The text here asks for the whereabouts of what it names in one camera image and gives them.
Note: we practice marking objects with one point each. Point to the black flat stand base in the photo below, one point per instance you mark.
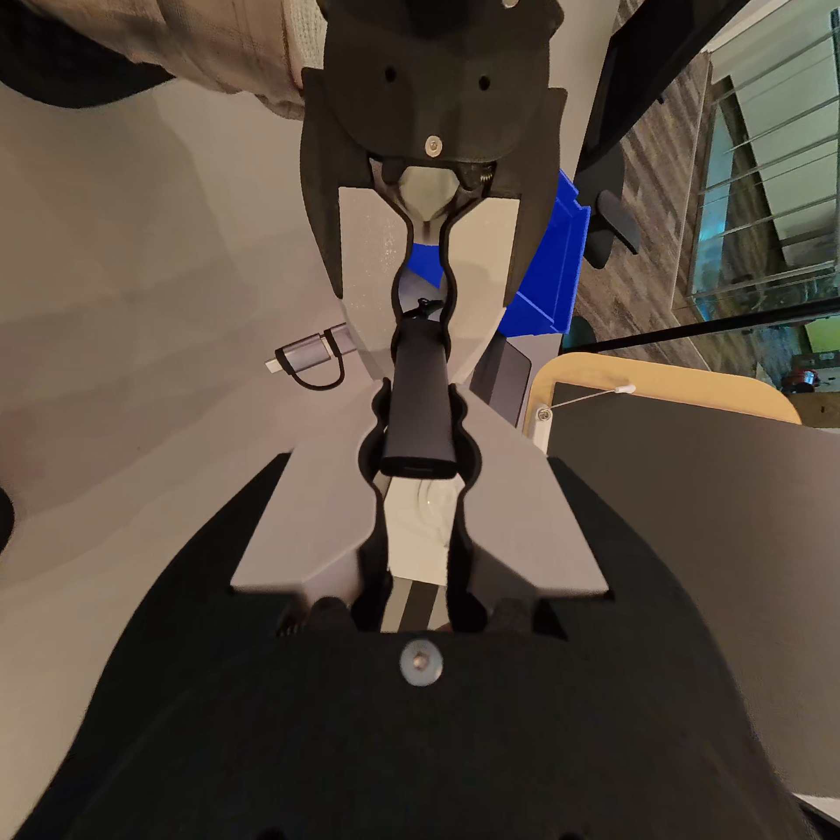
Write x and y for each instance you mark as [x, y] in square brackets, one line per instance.
[581, 333]

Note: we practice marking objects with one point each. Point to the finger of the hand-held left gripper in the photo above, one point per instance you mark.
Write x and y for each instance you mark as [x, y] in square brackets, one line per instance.
[482, 275]
[367, 262]

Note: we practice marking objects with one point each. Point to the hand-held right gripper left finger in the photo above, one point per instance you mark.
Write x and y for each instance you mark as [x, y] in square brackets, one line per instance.
[308, 518]

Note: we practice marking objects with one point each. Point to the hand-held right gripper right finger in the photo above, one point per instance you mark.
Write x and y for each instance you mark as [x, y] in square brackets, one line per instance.
[531, 525]

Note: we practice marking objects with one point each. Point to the black floor lamp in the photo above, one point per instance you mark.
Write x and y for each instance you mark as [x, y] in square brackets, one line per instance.
[722, 326]

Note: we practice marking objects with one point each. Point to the black office chair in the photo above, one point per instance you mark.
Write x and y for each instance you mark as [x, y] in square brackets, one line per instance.
[630, 65]

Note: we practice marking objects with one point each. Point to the black textured pad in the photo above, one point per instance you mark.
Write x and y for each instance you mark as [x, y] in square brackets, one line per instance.
[52, 59]
[5, 522]

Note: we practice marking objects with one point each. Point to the blue plastic bin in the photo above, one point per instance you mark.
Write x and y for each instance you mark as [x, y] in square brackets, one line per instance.
[551, 262]

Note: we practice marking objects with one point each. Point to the dark grey usb hub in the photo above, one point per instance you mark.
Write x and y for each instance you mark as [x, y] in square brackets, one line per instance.
[420, 407]

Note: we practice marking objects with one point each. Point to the wooden book stand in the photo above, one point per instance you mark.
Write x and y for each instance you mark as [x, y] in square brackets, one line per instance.
[656, 374]

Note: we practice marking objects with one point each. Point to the person's left forearm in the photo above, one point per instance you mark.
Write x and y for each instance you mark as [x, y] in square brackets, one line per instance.
[197, 39]

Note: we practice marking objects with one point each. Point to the black sheet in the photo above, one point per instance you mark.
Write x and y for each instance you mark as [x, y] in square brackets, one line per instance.
[689, 558]

